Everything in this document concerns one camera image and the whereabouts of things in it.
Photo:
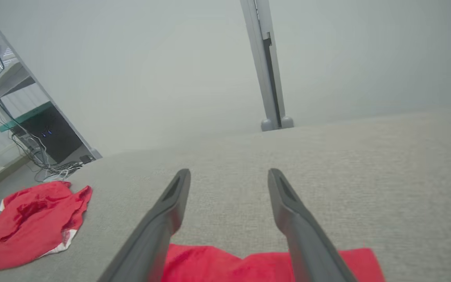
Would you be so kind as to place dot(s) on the red Bulls shirt white sleeves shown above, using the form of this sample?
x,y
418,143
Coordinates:
x,y
249,270

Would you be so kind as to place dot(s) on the green shelf board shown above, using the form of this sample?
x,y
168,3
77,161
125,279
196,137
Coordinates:
x,y
24,115

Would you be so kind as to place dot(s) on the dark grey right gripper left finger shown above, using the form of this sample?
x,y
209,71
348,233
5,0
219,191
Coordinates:
x,y
147,246

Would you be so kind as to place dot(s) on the red white-striped Bulls shorts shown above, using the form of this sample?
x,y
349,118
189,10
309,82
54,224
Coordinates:
x,y
26,227

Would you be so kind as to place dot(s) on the grey partition post with feet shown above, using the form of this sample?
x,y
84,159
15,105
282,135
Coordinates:
x,y
257,58

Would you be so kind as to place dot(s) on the grey partition end frame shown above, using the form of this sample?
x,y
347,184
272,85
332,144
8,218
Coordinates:
x,y
95,154

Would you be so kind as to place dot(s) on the grey desk top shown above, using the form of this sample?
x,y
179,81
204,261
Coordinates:
x,y
12,78

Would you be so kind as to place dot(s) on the grey fabric sofa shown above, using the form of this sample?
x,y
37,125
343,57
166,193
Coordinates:
x,y
366,176

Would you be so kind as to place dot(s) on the black computer case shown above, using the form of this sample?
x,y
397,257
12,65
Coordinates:
x,y
57,137

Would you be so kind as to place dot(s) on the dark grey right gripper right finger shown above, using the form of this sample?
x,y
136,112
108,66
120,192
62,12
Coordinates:
x,y
307,246

